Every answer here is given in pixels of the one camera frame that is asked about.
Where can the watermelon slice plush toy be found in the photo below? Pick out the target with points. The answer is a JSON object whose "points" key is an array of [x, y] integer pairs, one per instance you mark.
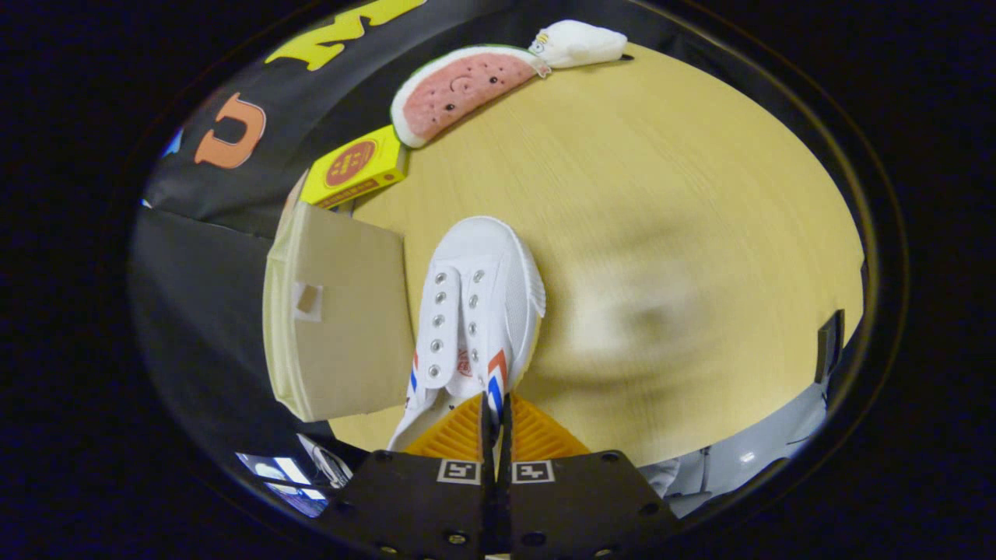
{"points": [[459, 89]]}

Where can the yellow book with red circle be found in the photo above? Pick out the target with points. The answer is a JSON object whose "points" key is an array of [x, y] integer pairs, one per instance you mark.
{"points": [[354, 165]]}

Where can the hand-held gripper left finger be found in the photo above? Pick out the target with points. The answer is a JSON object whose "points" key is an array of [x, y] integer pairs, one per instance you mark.
{"points": [[487, 482]]}

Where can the white canvas shoe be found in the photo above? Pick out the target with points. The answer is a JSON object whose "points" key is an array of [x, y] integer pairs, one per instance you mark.
{"points": [[498, 257]]}

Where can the black flat object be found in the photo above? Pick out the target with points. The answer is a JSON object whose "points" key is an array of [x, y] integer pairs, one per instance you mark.
{"points": [[829, 346]]}

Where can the white plush toy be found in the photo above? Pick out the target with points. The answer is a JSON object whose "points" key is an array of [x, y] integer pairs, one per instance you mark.
{"points": [[580, 43]]}

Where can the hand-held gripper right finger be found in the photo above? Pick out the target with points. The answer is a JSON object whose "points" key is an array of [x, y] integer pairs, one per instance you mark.
{"points": [[508, 498]]}

